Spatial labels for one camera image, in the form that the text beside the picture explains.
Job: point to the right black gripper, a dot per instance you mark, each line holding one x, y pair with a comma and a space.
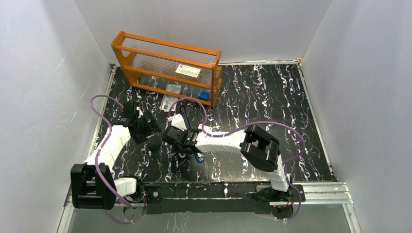
186, 131

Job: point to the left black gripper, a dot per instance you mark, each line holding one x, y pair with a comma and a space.
129, 113

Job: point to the blue stapler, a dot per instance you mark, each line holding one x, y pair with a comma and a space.
198, 156

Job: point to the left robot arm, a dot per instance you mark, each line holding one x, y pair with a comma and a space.
92, 183

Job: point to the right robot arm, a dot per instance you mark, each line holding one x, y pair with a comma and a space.
257, 146

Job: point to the clear plastic label packet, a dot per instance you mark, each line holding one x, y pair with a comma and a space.
168, 100

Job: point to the small blue cube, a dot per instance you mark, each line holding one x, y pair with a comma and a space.
204, 95

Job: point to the orange wooden shelf rack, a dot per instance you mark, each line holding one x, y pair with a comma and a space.
144, 56

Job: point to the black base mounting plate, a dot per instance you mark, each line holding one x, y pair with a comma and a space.
277, 208

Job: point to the white staple box on shelf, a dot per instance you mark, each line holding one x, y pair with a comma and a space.
187, 72

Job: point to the aluminium frame rail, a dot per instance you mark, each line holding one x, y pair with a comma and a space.
311, 192

